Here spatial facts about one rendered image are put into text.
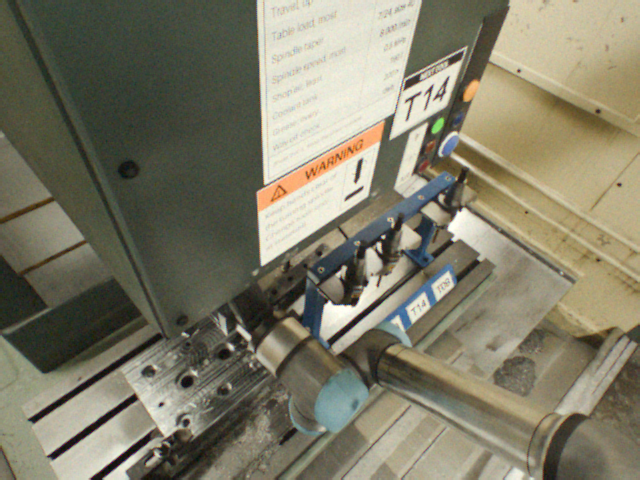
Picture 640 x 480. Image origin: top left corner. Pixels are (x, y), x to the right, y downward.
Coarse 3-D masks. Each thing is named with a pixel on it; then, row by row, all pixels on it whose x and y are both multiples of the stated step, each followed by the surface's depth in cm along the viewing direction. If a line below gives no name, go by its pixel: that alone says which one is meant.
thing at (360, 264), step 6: (354, 252) 86; (366, 252) 87; (354, 258) 86; (360, 258) 86; (366, 258) 86; (348, 264) 90; (354, 264) 87; (360, 264) 87; (366, 264) 88; (348, 270) 90; (354, 270) 88; (360, 270) 88; (366, 270) 89; (348, 276) 90; (354, 276) 89; (360, 276) 89; (366, 276) 91; (354, 282) 90
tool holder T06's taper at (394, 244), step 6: (390, 228) 92; (402, 228) 91; (390, 234) 92; (396, 234) 91; (402, 234) 92; (384, 240) 95; (390, 240) 93; (396, 240) 92; (384, 246) 95; (390, 246) 94; (396, 246) 94; (390, 252) 95; (396, 252) 95
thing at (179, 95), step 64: (0, 0) 18; (64, 0) 19; (128, 0) 20; (192, 0) 22; (256, 0) 25; (448, 0) 38; (0, 64) 26; (64, 64) 20; (128, 64) 22; (192, 64) 25; (256, 64) 28; (0, 128) 55; (64, 128) 23; (128, 128) 24; (192, 128) 27; (256, 128) 31; (384, 128) 44; (64, 192) 37; (128, 192) 27; (192, 192) 31; (256, 192) 36; (384, 192) 55; (128, 256) 32; (192, 256) 36; (256, 256) 43; (192, 320) 42
